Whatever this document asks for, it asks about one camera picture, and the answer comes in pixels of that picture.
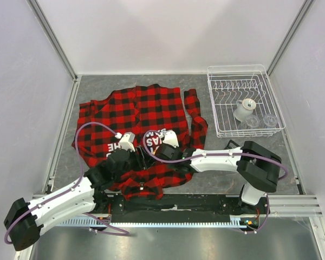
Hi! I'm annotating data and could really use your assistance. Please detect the clear glass cup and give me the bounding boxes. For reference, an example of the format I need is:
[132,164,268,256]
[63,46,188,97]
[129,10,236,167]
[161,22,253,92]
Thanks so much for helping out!
[244,115,261,129]
[263,114,278,128]

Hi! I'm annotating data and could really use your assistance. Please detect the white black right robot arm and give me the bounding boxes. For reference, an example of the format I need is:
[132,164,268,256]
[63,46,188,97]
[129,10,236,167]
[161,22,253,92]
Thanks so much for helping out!
[150,141,286,213]

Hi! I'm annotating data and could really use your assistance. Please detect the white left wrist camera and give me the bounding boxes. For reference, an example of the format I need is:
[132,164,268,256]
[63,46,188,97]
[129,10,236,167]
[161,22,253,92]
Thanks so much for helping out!
[115,132,135,152]

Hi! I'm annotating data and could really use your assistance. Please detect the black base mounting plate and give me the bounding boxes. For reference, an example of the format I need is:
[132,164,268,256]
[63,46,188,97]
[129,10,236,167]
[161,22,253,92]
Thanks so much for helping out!
[92,194,268,216]

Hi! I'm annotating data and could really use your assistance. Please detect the clear glass cup right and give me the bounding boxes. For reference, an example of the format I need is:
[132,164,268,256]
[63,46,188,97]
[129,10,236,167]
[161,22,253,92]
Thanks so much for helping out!
[263,114,278,128]

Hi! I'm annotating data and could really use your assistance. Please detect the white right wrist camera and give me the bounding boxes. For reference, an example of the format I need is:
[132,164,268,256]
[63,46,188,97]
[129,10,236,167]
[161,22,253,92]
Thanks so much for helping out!
[162,130,179,148]

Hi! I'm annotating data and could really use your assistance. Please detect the aluminium frame post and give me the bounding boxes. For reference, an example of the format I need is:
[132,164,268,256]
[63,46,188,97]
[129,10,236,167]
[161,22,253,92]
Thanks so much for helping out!
[27,0,78,81]
[266,0,315,76]

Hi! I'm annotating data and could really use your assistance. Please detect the aluminium frame post right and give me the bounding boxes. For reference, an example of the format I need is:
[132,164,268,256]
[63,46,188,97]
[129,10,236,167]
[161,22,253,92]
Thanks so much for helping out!
[266,0,315,76]

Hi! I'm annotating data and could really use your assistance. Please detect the black wire frame stand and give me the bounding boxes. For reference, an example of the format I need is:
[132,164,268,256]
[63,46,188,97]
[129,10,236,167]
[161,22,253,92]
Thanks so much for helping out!
[224,140,242,150]

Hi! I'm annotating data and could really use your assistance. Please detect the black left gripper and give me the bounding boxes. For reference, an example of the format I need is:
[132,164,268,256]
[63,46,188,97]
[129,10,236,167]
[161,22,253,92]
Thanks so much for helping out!
[113,145,157,180]

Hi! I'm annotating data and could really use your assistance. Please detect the white wire dish rack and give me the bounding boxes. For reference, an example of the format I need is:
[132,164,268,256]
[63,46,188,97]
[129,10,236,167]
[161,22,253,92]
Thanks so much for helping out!
[207,64,285,138]

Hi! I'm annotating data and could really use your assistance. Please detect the grey ceramic teapot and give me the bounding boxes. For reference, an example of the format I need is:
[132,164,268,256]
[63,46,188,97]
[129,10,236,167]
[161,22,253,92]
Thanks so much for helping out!
[234,98,257,122]

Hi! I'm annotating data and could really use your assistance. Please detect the light blue cable duct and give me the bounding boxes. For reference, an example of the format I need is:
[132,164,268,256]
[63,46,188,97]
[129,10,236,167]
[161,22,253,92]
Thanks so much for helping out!
[57,216,253,228]

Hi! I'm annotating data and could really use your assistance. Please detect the clear glass cup left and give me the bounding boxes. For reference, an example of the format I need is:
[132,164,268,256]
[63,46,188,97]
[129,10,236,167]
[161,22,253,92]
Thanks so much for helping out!
[244,115,261,129]

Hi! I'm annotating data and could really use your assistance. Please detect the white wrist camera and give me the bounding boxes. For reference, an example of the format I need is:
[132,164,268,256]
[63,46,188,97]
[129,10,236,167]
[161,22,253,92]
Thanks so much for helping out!
[115,132,135,152]
[162,130,179,148]

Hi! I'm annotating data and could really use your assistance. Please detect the aluminium frame post left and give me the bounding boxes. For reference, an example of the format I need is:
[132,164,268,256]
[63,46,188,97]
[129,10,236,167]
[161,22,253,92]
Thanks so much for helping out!
[27,0,78,81]

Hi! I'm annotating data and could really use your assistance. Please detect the red black plaid shirt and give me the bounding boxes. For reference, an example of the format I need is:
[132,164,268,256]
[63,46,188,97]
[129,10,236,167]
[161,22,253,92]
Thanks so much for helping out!
[72,84,208,200]

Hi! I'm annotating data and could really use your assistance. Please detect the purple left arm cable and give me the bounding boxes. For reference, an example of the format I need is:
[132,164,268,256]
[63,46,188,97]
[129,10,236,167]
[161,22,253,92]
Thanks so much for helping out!
[4,122,131,244]

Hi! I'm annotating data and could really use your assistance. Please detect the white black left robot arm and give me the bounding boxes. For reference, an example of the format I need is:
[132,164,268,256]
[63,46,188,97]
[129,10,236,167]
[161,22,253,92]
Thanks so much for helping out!
[4,146,155,251]

